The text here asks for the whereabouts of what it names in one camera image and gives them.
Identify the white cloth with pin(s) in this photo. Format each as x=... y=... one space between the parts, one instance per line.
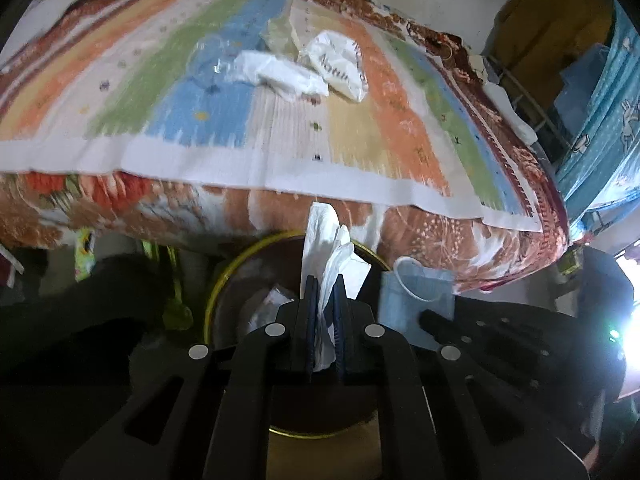
x=510 y=110

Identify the white tissue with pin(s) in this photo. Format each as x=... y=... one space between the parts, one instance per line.
x=325 y=245

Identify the striped colourful mat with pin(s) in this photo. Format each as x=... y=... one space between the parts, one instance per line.
x=250 y=125

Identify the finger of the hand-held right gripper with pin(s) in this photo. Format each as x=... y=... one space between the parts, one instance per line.
x=445 y=325

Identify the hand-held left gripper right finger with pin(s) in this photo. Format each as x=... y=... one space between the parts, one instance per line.
x=341 y=320

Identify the clear plastic wrapper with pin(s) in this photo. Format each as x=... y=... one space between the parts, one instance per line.
x=210 y=60

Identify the yellow cloth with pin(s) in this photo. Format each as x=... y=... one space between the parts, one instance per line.
x=545 y=20

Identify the green plastic object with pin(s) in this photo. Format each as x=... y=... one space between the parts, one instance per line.
x=175 y=305

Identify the yellow green packet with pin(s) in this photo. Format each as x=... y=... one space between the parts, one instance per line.
x=84 y=255

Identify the floral brown blanket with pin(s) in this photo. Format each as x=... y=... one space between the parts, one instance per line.
x=440 y=250

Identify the folded blue cloth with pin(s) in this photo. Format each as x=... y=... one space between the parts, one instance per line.
x=582 y=80

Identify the brown bin with yellow rim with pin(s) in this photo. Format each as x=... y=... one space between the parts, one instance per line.
x=232 y=290

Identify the white printed plastic bag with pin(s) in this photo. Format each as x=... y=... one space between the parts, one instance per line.
x=335 y=60

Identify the blue cartoon print curtain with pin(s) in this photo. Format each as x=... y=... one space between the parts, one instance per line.
x=600 y=150

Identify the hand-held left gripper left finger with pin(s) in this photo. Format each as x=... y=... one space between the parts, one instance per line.
x=310 y=310

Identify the crumpled white paper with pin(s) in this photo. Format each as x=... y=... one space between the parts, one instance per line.
x=280 y=72

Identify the translucent white plastic bag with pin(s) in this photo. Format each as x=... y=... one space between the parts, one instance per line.
x=280 y=35

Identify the blue face mask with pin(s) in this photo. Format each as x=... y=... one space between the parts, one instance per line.
x=400 y=305

